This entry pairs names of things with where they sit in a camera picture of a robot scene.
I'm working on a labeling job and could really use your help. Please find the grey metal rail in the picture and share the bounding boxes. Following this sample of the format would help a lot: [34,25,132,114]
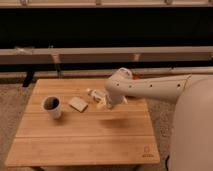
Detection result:
[0,46,213,65]

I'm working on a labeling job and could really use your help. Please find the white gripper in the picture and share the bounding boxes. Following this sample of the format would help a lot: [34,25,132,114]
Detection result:
[97,93,124,109]

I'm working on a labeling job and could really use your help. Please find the wooden table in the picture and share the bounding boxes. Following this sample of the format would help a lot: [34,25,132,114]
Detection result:
[5,79,160,167]

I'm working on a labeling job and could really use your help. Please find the white plastic bottle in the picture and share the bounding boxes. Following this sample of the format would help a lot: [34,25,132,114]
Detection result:
[86,88,106,102]

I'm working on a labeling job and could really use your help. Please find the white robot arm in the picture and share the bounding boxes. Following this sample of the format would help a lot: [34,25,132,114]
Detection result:
[105,68,213,171]

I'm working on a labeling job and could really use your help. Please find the white paper cup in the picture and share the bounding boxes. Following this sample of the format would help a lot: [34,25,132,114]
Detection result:
[41,96,62,119]

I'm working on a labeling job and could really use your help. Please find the orange ceramic bowl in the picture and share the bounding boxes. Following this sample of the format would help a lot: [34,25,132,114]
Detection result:
[133,74,141,80]

